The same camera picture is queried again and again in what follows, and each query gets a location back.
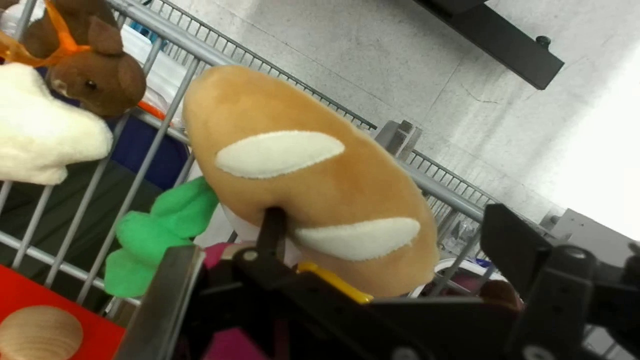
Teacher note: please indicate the red wooden drawer box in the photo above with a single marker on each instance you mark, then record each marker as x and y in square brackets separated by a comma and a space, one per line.
[41, 324]

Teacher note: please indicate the dark brown plush animal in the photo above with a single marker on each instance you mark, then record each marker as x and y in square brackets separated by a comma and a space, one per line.
[91, 67]

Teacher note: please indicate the green plush toy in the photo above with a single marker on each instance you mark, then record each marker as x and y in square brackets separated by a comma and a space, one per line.
[175, 218]

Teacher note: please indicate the white plush toy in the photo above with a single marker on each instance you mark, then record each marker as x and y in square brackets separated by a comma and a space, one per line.
[41, 137]

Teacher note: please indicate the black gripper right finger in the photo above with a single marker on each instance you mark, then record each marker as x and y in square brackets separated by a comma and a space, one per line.
[534, 267]

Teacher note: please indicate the brown bread plush toy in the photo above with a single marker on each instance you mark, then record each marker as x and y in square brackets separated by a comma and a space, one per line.
[300, 181]

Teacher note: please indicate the pink plush toy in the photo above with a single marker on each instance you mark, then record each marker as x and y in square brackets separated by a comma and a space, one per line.
[230, 342]

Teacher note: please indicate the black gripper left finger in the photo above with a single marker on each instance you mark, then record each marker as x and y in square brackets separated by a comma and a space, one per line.
[264, 256]

